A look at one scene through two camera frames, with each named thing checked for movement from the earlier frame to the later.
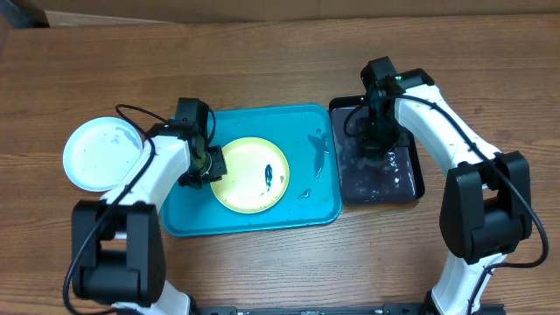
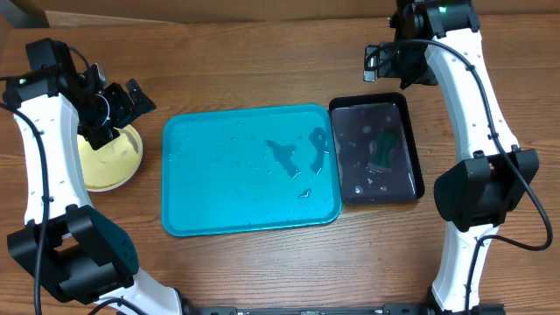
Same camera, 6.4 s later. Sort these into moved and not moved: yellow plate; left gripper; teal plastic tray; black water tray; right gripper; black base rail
Moved: left gripper; yellow plate; right gripper
Not moved: black base rail; black water tray; teal plastic tray
